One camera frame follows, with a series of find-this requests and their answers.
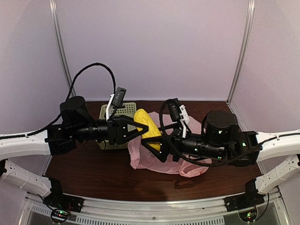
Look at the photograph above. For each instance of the left circuit board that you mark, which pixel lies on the left circuit board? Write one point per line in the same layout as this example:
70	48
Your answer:
59	215

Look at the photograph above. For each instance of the left aluminium frame post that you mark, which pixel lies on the left aluminium frame post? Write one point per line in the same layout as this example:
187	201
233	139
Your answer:
60	45

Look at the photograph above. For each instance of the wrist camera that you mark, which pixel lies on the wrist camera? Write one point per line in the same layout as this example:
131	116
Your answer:
115	102
179	114

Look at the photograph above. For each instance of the right aluminium frame post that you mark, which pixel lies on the right aluminium frame post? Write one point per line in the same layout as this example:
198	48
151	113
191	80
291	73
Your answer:
243	49

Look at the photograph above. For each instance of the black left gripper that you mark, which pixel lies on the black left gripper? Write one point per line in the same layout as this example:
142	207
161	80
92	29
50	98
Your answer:
119	133

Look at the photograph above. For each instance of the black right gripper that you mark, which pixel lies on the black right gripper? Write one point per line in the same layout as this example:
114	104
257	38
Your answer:
165	147

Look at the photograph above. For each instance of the green perforated plastic basket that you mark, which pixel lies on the green perforated plastic basket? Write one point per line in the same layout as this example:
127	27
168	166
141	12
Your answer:
127	109

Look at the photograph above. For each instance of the aluminium frame post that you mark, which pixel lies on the aluminium frame post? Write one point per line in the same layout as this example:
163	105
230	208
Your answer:
60	45
243	49

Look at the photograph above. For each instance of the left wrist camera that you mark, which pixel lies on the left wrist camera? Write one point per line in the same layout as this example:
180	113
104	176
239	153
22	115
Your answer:
115	102

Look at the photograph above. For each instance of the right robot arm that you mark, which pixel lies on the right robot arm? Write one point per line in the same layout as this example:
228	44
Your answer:
220	139

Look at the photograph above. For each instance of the front aluminium rail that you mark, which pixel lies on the front aluminium rail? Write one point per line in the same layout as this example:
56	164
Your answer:
209	211

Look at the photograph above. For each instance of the circuit board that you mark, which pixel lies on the circuit board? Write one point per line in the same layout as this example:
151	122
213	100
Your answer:
59	215
248	216

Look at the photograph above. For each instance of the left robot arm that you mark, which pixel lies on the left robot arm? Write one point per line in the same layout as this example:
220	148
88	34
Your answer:
57	139

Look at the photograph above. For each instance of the pink plastic bag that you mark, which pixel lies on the pink plastic bag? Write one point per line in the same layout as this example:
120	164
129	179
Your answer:
142	158

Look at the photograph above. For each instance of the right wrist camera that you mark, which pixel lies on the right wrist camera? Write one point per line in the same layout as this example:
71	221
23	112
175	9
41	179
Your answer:
179	114

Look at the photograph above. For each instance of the right circuit board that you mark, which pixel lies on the right circuit board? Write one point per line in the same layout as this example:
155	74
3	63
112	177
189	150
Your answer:
248	216

